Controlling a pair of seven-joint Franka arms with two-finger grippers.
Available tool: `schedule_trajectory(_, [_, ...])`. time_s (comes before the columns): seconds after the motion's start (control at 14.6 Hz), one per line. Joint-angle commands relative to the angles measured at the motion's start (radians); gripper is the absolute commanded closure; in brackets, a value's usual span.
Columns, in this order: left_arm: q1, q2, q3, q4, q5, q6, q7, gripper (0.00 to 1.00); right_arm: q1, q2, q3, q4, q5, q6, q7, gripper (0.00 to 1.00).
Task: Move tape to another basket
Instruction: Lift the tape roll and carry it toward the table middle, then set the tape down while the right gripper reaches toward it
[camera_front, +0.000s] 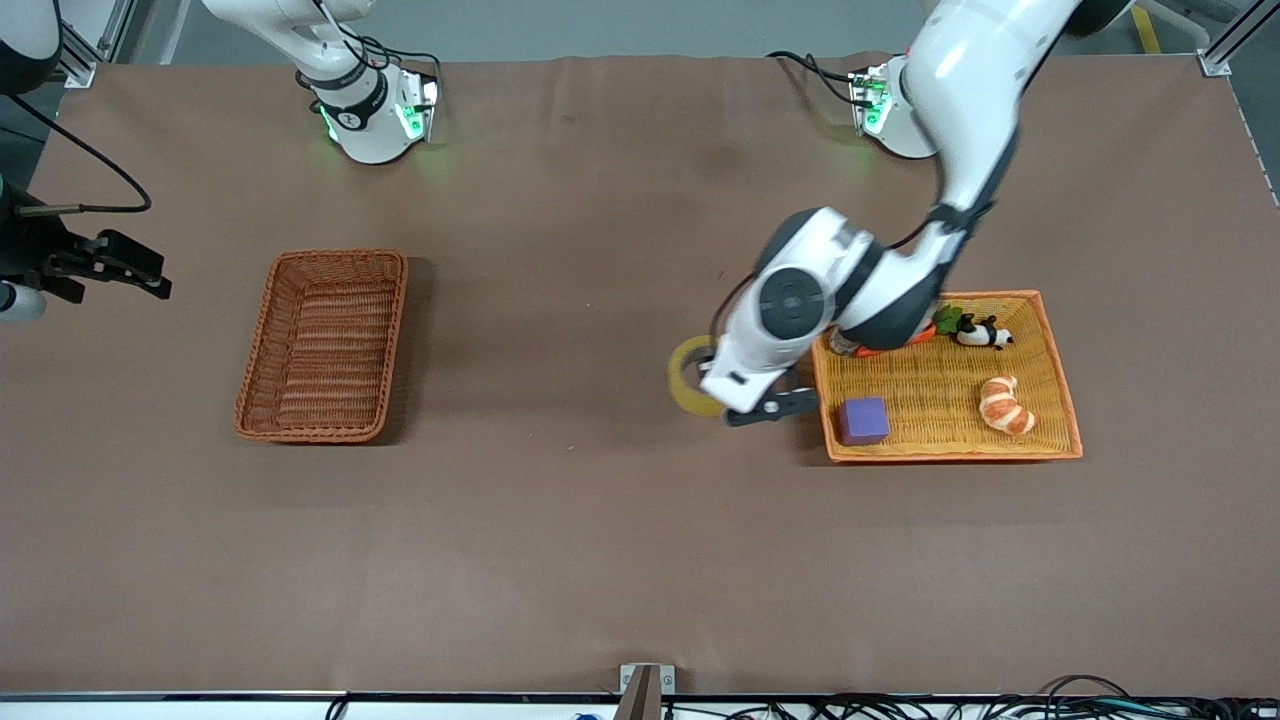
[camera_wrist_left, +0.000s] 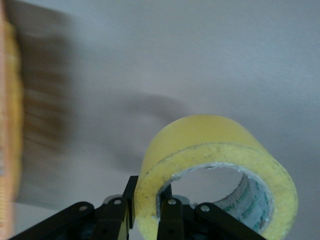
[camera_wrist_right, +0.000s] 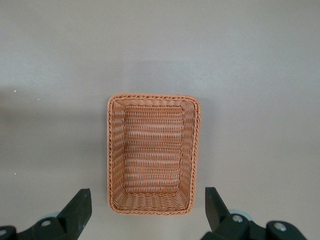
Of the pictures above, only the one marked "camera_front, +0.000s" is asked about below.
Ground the yellowish clear tape roll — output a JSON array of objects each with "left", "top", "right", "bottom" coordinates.
[{"left": 667, "top": 335, "right": 732, "bottom": 418}]

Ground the brown wicker basket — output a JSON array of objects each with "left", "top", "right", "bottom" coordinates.
[{"left": 234, "top": 248, "right": 410, "bottom": 445}]

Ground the orange wicker basket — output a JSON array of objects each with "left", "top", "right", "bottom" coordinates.
[{"left": 806, "top": 290, "right": 1085, "bottom": 464}]

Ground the brown table cloth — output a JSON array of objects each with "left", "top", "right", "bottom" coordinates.
[{"left": 0, "top": 52, "right": 1280, "bottom": 698}]

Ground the purple cube block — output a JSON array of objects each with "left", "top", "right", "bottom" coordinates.
[{"left": 836, "top": 396, "right": 892, "bottom": 447}]

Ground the orange toy carrot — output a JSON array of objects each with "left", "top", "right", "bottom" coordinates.
[{"left": 855, "top": 305, "right": 966, "bottom": 359}]

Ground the black white panda toy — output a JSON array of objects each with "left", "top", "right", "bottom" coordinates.
[{"left": 955, "top": 314, "right": 1015, "bottom": 351}]

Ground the toy croissant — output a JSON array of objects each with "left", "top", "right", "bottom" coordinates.
[{"left": 978, "top": 375, "right": 1038, "bottom": 437}]

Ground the aluminium frame extrusion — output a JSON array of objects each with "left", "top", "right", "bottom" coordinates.
[
  {"left": 55, "top": 0, "right": 137, "bottom": 89},
  {"left": 1198, "top": 0, "right": 1280, "bottom": 78}
]

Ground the black base cable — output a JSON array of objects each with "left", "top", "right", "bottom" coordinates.
[
  {"left": 355, "top": 35, "right": 443, "bottom": 83},
  {"left": 767, "top": 50, "right": 863, "bottom": 106}
]

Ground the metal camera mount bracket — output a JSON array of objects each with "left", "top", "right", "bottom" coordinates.
[{"left": 619, "top": 663, "right": 676, "bottom": 720}]

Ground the grey base connector bracket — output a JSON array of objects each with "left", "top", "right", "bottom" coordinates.
[{"left": 849, "top": 62, "right": 893, "bottom": 138}]

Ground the black cable bundle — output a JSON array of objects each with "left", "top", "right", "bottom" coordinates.
[{"left": 660, "top": 675, "right": 1280, "bottom": 720}]

